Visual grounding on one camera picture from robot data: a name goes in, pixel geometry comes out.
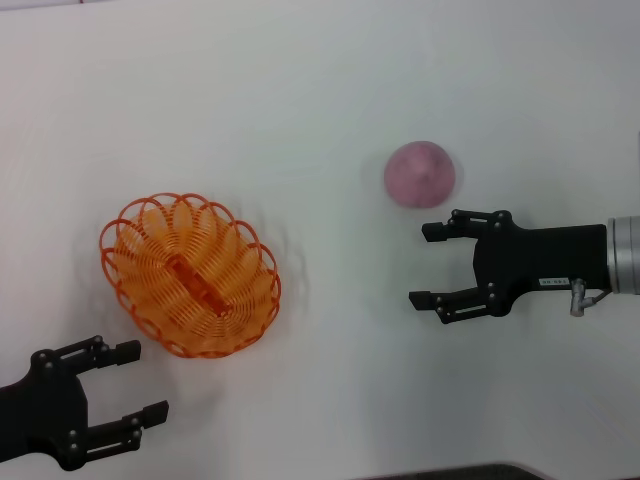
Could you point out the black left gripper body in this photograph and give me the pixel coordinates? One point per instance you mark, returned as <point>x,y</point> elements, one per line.
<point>45,410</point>

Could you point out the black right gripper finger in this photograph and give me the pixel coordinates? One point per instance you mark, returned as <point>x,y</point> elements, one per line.
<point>440,231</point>
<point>425,299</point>

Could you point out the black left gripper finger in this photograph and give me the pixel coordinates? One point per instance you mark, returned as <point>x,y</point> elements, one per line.
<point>150,414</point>
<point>120,351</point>

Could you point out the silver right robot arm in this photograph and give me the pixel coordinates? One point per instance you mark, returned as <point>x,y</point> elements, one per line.
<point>625,255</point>

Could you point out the pink peach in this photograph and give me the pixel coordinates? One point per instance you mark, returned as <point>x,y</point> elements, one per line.
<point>420,175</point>

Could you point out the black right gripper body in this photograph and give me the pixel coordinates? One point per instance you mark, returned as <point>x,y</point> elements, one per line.
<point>540,257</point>

